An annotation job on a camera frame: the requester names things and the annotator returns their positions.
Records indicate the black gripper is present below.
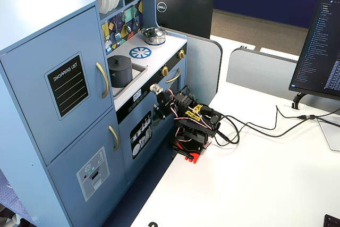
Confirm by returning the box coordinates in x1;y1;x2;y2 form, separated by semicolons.
155;90;175;120

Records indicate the shiny steel pot with lid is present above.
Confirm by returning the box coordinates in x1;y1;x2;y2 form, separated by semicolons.
141;27;167;46

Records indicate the gray toy sink basin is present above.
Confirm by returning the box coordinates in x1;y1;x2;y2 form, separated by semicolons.
111;63;149;97

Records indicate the gray plastic pot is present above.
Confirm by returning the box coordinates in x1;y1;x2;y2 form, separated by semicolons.
108;61;133;88

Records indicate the blue dishwasher door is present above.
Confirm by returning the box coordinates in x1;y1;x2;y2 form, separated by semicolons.
117;88;164;185

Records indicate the gray desk divider panel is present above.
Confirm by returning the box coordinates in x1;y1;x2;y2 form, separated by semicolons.
164;29;223;105
226;47;340;115

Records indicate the steel slotted spatula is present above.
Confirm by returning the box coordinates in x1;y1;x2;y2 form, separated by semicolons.
114;15;122;44

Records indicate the steel slotted spoon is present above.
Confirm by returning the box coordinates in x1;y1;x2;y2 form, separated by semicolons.
104;23;113;52

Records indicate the steel ladle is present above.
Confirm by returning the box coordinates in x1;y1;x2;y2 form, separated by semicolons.
123;11;132;33

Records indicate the blue door with ice dispenser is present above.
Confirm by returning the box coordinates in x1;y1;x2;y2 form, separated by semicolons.
47;108;127;226

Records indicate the black shopping list chalkboard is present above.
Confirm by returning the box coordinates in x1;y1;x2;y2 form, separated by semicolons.
44;52;90;121

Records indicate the black Dell monitor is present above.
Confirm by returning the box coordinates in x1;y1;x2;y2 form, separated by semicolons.
155;0;215;39

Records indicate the gray ice dispenser panel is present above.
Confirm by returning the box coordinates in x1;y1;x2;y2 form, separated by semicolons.
76;146;111;203

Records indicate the blue fridge door with chalkboard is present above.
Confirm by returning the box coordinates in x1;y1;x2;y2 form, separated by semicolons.
0;5;115;166

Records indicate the monitor showing code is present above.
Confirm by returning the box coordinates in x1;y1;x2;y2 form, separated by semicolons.
288;0;340;102

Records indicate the silver monitor stand base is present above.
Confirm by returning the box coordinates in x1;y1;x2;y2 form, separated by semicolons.
317;117;340;152

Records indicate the black keyboard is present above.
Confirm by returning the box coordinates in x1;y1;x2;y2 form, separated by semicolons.
324;214;340;227

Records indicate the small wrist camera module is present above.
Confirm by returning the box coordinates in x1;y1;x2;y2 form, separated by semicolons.
150;83;164;95

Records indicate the gold oven door handle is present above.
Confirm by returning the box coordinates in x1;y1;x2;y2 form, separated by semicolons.
165;68;182;84

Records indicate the gold freezer door handle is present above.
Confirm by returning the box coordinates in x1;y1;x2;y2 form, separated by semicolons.
108;125;120;152

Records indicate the red robot base mount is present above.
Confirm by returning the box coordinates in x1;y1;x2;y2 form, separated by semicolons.
171;138;213;164

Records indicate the gold fridge door handle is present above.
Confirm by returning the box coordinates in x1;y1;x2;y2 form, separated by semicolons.
95;61;110;99

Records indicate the black cable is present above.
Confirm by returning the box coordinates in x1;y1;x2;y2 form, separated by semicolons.
212;115;340;147
220;105;340;131

